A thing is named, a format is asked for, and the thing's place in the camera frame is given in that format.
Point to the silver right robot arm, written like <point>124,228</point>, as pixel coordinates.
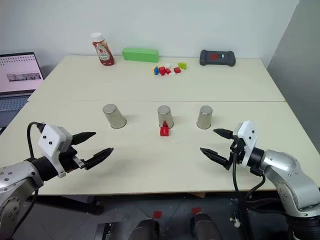
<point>285,165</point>

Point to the green rectangular box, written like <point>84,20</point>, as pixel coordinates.
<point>140,54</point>

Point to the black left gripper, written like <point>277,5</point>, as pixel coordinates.
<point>70,158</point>

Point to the steel cup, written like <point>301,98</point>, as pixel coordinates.
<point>114,117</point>
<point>205,117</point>
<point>165,115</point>

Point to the black handheld controller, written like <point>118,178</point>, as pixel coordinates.
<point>217,58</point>

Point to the dark rounded shape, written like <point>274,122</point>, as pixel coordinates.
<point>206,227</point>
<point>145,230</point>

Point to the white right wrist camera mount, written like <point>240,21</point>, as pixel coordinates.
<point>247,135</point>

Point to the white toy brick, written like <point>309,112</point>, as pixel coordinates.
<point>172,73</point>
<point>167,66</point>

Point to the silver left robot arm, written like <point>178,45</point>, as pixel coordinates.
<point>15,180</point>

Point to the grey laptop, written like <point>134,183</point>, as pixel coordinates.
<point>17,72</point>

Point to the black table frame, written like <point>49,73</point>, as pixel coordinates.
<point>75,199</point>

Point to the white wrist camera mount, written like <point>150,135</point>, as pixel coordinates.
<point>50,138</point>
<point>247,135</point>

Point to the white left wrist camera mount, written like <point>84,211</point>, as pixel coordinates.
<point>50,138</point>

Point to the green toy brick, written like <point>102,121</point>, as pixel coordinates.
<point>182,65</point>

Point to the blue and yellow toy brick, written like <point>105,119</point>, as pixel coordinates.
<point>155,70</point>

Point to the large red toy brick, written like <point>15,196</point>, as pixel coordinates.
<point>164,131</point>

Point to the red ketchup bottle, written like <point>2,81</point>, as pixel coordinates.
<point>104,53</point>

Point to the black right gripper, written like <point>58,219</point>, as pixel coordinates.
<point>237,152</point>

